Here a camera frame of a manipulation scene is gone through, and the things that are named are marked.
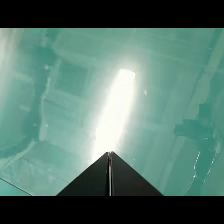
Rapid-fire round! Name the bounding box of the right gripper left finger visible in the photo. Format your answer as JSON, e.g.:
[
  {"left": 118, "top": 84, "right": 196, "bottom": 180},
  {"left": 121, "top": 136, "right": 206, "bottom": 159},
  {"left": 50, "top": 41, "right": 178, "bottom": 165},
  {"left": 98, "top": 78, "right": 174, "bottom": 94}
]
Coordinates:
[{"left": 56, "top": 151, "right": 110, "bottom": 197}]

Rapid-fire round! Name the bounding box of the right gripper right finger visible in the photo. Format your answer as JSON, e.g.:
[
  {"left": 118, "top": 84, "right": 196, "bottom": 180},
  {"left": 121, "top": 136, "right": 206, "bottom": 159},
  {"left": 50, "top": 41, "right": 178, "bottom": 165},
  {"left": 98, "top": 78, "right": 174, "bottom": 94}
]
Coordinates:
[{"left": 109, "top": 150, "right": 164, "bottom": 197}]

